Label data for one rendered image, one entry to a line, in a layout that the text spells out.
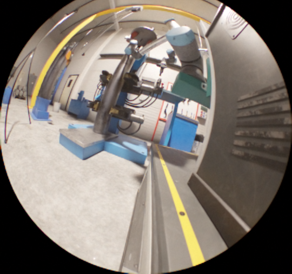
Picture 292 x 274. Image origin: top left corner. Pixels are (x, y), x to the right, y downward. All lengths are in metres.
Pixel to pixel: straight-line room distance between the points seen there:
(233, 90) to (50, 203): 0.65
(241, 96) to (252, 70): 0.05
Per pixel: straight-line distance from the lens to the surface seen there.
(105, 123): 1.13
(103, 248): 0.41
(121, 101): 1.59
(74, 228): 0.43
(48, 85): 1.95
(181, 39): 0.47
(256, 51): 0.19
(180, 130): 2.01
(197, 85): 0.46
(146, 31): 2.03
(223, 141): 0.15
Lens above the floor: 0.41
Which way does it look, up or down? level
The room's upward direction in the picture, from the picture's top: 17 degrees clockwise
